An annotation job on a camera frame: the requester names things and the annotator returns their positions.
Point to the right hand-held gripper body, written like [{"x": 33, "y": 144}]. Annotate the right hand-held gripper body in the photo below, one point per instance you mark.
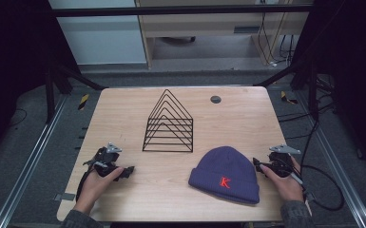
[{"x": 280, "y": 161}]

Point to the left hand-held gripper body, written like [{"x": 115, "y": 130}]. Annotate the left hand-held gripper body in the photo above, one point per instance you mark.
[{"x": 105, "y": 155}]

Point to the purple knit beanie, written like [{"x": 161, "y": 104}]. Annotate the purple knit beanie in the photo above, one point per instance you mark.
[{"x": 225, "y": 167}]

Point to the person's right hand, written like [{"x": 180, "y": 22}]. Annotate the person's right hand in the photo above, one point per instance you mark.
[{"x": 287, "y": 188}]

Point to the person's left hand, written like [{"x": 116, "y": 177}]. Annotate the person's left hand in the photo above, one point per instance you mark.
[{"x": 93, "y": 189}]

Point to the yellow black striped tape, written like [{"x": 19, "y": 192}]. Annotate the yellow black striped tape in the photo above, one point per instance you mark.
[
  {"x": 287, "y": 97},
  {"x": 83, "y": 102}
]

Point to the grey tape strip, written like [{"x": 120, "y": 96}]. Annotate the grey tape strip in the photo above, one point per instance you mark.
[{"x": 65, "y": 197}]

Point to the grey table grommet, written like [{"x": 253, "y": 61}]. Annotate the grey table grommet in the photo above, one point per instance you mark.
[{"x": 215, "y": 99}]

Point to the black metal stand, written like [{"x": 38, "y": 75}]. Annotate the black metal stand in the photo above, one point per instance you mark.
[
  {"x": 310, "y": 82},
  {"x": 51, "y": 88}
]

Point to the white cabinet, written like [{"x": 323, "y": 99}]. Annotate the white cabinet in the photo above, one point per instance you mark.
[{"x": 104, "y": 41}]

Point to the black chair base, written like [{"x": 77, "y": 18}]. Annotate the black chair base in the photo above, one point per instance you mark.
[{"x": 179, "y": 39}]

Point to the aluminium floor rail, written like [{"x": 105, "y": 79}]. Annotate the aluminium floor rail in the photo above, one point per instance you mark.
[
  {"x": 34, "y": 155},
  {"x": 339, "y": 167}
]

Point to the black horizontal frame bar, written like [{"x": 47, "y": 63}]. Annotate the black horizontal frame bar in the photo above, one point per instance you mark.
[{"x": 171, "y": 10}]

